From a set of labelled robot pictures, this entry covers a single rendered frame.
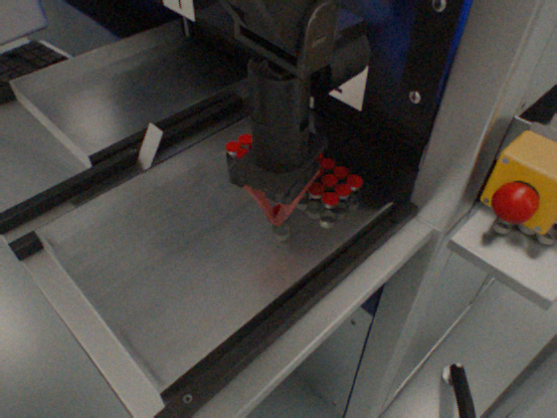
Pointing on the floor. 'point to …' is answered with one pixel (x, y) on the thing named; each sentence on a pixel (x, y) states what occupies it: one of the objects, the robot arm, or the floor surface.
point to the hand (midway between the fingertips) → (279, 213)
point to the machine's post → (454, 171)
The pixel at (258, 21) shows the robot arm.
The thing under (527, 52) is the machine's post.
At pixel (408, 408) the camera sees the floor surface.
